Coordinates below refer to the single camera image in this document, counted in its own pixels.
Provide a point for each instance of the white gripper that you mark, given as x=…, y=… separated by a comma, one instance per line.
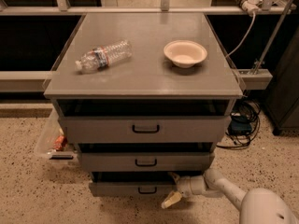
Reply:
x=186, y=188

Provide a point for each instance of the grey bottom drawer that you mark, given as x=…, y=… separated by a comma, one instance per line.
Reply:
x=131, y=183

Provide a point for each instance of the grey drawer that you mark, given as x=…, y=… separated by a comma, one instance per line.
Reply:
x=131, y=183
x=145, y=162
x=81, y=130

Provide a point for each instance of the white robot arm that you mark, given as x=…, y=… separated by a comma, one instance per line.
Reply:
x=256, y=206

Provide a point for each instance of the grey middle drawer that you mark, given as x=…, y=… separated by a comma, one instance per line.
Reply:
x=145, y=162

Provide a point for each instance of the grey drawer cabinet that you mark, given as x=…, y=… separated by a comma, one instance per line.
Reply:
x=147, y=84

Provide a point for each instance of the grey top drawer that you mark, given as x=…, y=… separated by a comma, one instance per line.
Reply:
x=81, y=130

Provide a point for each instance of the blue box on floor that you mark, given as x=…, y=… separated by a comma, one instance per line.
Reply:
x=239, y=125

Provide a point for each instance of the clear plastic storage bin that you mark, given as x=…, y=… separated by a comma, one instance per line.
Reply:
x=52, y=147

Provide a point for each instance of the beige paper bowl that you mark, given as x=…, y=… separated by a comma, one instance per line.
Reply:
x=185, y=53

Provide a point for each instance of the dark cabinet at right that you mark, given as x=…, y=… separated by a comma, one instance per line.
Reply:
x=282, y=95

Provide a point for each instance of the clear plastic water bottle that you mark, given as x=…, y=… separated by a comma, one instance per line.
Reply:
x=104, y=56

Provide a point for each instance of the white power strip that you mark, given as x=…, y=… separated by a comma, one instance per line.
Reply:
x=249, y=6

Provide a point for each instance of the diagonal metal rod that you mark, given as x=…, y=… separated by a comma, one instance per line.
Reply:
x=274, y=31

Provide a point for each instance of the metal rail frame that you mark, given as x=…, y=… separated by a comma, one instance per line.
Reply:
x=31, y=81

